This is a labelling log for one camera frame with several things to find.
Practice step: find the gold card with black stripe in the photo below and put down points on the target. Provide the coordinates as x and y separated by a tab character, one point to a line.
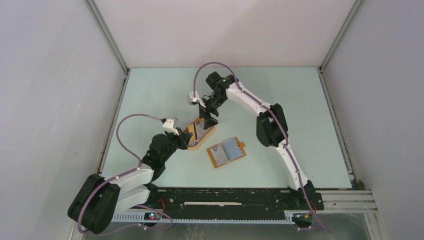
192	128

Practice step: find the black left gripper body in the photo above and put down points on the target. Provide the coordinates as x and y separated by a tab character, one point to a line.
174	142

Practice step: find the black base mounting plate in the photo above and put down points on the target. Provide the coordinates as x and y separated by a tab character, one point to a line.
230	203

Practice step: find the silver VIP card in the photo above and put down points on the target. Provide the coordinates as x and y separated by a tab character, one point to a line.
219	156
199	132

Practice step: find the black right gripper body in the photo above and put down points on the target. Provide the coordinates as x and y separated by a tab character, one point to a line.
211	105

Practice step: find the beige oval plastic tray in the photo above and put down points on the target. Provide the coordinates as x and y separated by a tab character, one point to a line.
209	132

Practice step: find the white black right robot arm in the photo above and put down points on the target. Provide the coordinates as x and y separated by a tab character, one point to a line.
271	125

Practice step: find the orange leather card holder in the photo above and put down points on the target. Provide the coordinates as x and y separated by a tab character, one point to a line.
234	149

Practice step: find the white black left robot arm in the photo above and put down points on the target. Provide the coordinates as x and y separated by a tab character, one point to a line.
100	198

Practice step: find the white slotted cable duct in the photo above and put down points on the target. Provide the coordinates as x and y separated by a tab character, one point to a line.
153	217

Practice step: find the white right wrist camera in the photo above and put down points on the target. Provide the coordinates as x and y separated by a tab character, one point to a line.
194	99

